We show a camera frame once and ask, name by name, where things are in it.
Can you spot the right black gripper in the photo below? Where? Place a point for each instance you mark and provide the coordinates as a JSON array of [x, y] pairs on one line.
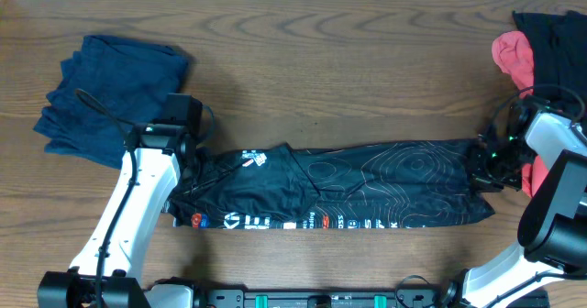
[[481, 181]]

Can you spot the black orange patterned jersey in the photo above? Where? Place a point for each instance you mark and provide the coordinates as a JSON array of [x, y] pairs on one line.
[[401, 184]]

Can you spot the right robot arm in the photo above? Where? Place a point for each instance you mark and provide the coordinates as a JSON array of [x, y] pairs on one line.
[[551, 236]]

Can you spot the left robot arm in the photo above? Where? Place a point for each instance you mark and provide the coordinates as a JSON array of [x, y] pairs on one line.
[[108, 270]]

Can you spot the red orange garment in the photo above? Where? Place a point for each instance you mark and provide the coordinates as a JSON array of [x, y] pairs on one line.
[[512, 53]]

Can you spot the plain black shirt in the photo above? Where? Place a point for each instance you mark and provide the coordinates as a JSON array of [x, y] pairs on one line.
[[558, 43]]

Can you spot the folded navy blue garment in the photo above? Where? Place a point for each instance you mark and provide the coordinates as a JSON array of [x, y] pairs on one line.
[[130, 78]]

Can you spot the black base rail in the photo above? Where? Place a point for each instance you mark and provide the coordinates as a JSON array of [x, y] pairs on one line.
[[306, 299]]

